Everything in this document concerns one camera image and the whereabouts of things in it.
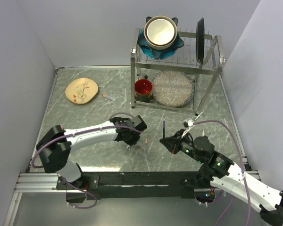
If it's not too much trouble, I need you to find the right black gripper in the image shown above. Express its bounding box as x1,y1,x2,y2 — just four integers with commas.
159,129,204,163

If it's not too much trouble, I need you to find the dark blue pen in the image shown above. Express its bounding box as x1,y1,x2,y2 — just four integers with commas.
163,119,166,139

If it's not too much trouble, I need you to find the grey marker orange tip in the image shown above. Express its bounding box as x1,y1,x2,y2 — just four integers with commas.
102,94,117,102

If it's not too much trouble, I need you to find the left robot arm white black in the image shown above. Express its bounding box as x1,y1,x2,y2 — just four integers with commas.
32,115,147,189

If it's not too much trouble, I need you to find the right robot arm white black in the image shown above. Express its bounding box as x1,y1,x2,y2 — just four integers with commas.
160,129,283,226

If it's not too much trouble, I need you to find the red black mug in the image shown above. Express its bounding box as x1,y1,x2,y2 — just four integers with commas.
134,75,153,103

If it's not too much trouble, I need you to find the speckled grey plate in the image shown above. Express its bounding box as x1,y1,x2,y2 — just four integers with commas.
151,71,194,107

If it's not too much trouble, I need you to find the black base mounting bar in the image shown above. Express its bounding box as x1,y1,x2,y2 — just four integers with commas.
56,171,227,204

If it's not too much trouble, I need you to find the steel dish rack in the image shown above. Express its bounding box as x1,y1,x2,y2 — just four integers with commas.
130,28,226,116

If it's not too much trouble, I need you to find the yellow bird-pattern plate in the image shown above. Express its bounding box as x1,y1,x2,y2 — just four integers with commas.
65,78,99,105

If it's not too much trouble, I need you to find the cream bowl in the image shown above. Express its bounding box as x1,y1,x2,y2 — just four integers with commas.
144,16,178,50

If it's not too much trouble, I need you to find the blue petal-shaped bowl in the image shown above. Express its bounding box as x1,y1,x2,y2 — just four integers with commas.
137,16,184,60

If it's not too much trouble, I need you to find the black plate upright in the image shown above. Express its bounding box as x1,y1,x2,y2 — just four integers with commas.
196,18,205,65

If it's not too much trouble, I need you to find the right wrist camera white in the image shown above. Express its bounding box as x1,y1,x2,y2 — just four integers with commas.
182,119,194,137

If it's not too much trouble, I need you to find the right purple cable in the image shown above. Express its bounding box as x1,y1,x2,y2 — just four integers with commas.
193,119,253,226

